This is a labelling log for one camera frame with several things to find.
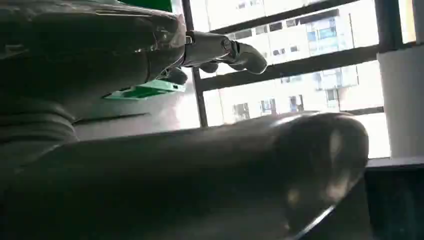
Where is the pale building outside window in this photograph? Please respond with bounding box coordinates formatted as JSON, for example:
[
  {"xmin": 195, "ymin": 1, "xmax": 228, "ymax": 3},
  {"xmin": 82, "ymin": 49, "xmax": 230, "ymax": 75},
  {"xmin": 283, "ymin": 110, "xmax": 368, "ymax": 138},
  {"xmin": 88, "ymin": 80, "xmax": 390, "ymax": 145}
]
[{"xmin": 189, "ymin": 0, "xmax": 392, "ymax": 159}]

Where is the white pillar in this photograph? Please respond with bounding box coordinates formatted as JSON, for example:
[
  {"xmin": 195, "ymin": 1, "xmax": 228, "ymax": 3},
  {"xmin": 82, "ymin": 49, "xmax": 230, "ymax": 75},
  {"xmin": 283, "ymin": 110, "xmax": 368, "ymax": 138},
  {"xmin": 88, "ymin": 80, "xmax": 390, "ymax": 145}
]
[{"xmin": 376, "ymin": 0, "xmax": 424, "ymax": 159}]

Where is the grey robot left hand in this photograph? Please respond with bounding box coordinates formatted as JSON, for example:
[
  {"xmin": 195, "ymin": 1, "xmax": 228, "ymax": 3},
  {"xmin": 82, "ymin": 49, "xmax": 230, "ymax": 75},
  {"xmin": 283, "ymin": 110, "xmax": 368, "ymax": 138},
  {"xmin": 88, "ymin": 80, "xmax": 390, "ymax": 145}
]
[{"xmin": 0, "ymin": 0, "xmax": 370, "ymax": 240}]

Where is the green plastic crate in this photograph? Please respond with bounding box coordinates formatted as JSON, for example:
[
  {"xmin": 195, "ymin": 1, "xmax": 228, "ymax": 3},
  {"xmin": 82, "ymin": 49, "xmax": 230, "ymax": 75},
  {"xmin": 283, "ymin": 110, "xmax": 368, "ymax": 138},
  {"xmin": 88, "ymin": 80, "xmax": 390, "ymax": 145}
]
[{"xmin": 104, "ymin": 79, "xmax": 187, "ymax": 101}]

